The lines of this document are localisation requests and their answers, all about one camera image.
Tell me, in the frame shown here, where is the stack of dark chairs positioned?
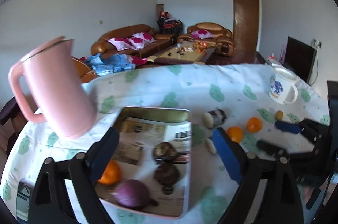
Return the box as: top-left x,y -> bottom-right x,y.
158,17 -> 183,35

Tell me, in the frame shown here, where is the dark wooden chair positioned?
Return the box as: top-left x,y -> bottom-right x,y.
0,96 -> 18,125

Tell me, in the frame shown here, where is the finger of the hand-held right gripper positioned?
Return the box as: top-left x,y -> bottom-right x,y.
257,140 -> 329,169
275,118 -> 330,145

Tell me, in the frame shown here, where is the wooden coffee table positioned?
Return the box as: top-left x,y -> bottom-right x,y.
148,42 -> 217,65

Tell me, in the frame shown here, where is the brown leather armchair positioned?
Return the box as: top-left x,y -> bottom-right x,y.
178,23 -> 235,57

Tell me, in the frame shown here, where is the blue cloth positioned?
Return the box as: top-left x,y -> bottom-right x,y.
84,53 -> 135,75

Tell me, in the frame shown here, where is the long brown leather sofa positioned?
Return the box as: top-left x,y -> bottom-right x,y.
91,24 -> 177,58

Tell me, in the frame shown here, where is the purple onion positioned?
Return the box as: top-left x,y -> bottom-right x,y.
113,179 -> 159,211

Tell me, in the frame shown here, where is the brown wooden door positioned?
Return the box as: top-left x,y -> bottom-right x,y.
232,0 -> 260,54

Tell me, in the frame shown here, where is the small pink floral pillow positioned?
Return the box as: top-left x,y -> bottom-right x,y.
191,30 -> 212,40

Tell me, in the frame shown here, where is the dark brown mangosteen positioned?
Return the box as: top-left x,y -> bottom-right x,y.
154,162 -> 180,194
153,142 -> 178,162

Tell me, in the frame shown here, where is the printed paper leaflet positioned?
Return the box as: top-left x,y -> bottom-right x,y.
98,117 -> 191,214

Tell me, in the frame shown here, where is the pile of small snacks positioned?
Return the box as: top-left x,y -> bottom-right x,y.
176,42 -> 215,52

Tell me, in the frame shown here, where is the black smartphone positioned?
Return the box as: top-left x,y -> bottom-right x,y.
16,180 -> 34,222

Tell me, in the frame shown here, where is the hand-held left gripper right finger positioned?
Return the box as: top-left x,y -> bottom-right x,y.
212,128 -> 303,224

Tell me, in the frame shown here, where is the orange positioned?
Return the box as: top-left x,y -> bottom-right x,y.
246,117 -> 263,133
226,126 -> 243,143
98,160 -> 122,185

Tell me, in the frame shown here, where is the white printed mug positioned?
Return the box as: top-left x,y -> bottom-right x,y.
269,66 -> 299,105

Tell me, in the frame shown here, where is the pink metal tin box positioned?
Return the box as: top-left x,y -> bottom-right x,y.
95,106 -> 192,219

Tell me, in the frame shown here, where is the black television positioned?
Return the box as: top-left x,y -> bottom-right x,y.
286,36 -> 316,84

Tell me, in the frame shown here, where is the pink electric kettle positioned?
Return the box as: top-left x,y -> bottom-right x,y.
8,36 -> 98,139

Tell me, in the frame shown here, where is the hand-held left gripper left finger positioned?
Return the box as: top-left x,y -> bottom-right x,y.
28,128 -> 120,224

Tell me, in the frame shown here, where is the black power cable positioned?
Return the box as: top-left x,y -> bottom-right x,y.
310,46 -> 319,86

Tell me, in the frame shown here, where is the dark red cloth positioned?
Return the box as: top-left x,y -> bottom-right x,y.
127,55 -> 148,66

